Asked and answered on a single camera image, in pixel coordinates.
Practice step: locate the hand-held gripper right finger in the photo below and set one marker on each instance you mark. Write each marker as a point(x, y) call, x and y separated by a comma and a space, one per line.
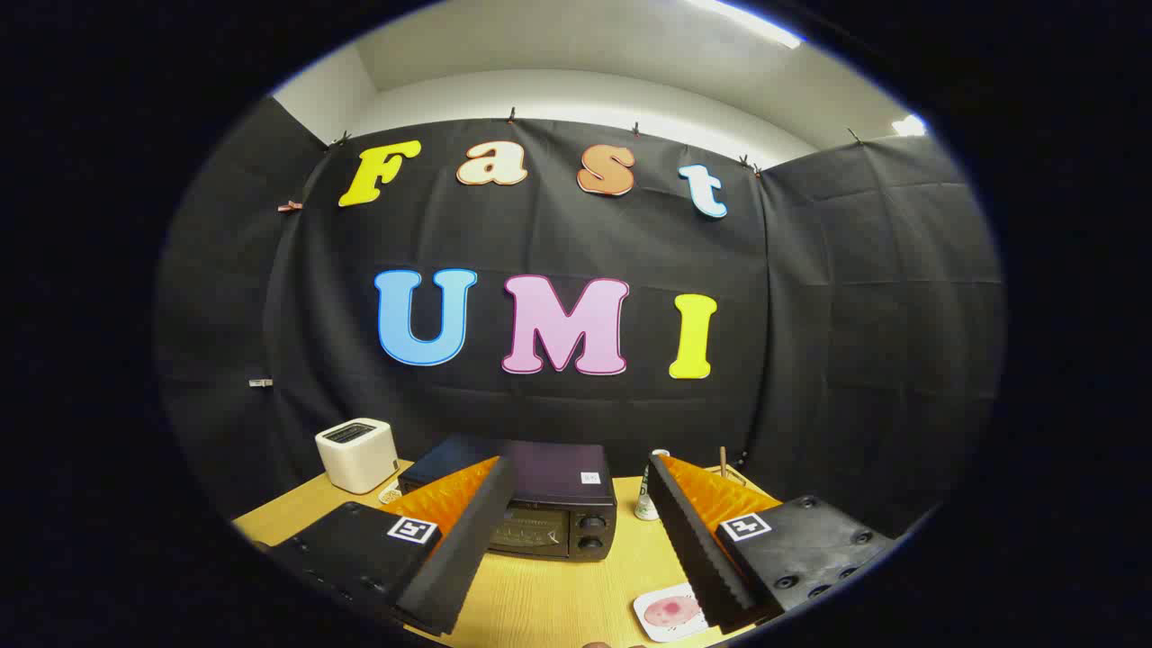
point(693, 549)

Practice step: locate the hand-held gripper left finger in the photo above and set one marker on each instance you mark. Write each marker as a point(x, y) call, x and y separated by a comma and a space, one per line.
point(468, 549)

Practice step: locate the pink round bun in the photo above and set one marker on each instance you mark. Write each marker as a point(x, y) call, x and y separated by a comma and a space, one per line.
point(670, 612)

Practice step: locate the white square plate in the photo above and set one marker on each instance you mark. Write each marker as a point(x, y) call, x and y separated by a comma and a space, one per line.
point(655, 633)

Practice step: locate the black toaster oven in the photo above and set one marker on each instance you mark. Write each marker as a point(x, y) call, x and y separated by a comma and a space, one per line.
point(558, 477)

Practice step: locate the white pop-up toaster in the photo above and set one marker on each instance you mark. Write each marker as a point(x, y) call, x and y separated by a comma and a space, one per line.
point(355, 459)

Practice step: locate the white green drink bottle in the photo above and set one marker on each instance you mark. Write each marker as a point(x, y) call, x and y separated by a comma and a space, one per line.
point(646, 506)

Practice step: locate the black backdrop cloth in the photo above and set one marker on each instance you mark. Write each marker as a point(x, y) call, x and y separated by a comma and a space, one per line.
point(558, 234)

